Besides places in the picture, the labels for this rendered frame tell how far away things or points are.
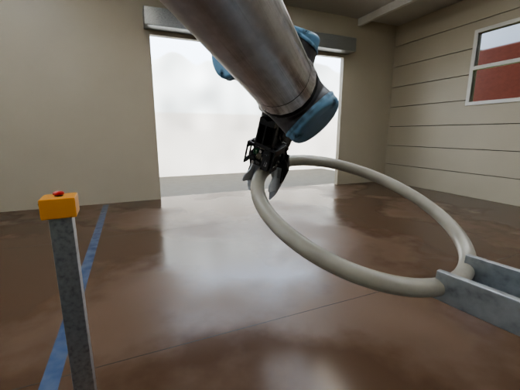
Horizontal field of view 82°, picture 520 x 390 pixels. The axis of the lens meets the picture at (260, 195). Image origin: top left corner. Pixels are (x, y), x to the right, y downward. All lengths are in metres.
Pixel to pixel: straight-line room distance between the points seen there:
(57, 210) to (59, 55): 5.25
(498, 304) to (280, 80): 0.43
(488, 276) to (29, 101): 6.39
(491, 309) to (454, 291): 0.05
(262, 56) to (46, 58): 6.25
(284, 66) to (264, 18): 0.07
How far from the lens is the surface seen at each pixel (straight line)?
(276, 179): 0.72
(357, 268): 0.50
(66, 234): 1.44
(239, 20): 0.28
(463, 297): 0.58
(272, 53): 0.32
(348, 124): 8.14
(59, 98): 6.40
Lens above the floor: 1.33
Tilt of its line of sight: 12 degrees down
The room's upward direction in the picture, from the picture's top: straight up
